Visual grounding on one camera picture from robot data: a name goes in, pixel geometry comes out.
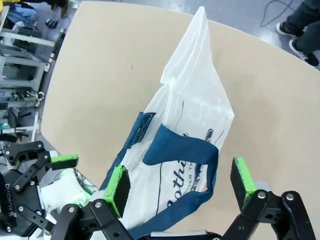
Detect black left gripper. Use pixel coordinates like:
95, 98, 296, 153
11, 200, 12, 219
0, 140, 79, 237

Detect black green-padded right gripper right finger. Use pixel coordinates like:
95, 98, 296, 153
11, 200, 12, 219
222, 156, 314, 240

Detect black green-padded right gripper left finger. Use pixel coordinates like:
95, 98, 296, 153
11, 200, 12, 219
52, 164, 135, 240

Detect white green packaged item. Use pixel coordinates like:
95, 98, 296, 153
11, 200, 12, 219
39, 167, 98, 226

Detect white shopping bag blue handles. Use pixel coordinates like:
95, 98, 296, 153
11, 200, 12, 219
99, 6, 236, 237

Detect black white sneaker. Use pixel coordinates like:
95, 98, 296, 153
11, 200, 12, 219
275, 21, 305, 36
288, 38, 320, 67

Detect small black floor device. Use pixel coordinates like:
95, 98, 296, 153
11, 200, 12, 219
45, 18, 59, 29

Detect blue cloth pile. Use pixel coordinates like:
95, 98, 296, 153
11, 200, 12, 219
6, 5, 39, 29

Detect dark blue jeans legs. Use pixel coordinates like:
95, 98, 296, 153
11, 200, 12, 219
285, 0, 320, 55

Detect grey aluminium frame rack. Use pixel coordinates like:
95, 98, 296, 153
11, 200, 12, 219
0, 26, 56, 95

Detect thin floor cable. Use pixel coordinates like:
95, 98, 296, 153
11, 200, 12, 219
259, 0, 296, 27

